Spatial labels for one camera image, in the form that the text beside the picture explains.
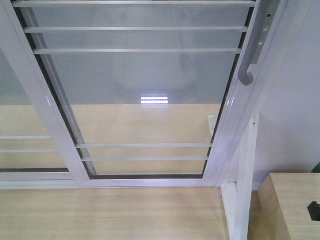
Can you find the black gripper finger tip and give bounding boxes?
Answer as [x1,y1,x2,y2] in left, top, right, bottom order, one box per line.
[307,201,320,221]

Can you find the grey curved door handle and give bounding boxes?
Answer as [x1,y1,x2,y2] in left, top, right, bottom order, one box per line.
[237,0,280,86]

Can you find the white framed sliding glass door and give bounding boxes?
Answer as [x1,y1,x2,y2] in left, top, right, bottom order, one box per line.
[0,0,288,188]

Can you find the white fixed glass door panel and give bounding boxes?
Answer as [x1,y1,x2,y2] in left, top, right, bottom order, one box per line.
[0,44,76,181]

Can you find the aluminium floor door track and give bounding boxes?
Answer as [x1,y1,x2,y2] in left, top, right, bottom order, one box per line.
[0,178,214,190]

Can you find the light wooden box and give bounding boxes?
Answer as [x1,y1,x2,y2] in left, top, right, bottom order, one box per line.
[248,172,320,240]

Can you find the white door frame post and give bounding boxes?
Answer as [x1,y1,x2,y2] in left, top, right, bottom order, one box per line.
[205,0,320,240]

